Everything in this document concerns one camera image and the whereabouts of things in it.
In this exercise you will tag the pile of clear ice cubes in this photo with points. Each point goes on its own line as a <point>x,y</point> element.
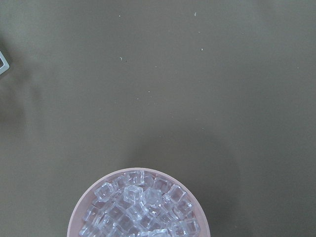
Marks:
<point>140,204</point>

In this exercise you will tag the white wire cup rack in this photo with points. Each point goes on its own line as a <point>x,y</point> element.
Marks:
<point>4,65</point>

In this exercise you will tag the pink bowl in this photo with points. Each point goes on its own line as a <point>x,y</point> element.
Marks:
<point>76,222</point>

